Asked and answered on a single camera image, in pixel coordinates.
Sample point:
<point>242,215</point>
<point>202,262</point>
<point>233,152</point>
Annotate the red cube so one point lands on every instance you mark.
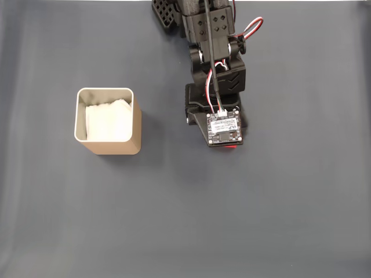
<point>229,147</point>

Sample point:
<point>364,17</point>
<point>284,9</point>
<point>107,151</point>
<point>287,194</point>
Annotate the tan metal square box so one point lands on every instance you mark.
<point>116,147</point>

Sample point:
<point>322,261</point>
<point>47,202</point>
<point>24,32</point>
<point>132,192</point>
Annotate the blue grey table cloth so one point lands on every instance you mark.
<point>185,202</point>

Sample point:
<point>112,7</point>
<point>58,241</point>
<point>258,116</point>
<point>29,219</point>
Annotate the white crumpled tissue paper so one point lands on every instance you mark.
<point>108,121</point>

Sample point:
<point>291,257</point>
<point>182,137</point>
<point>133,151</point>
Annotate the camera circuit board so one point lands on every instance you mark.
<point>224,127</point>

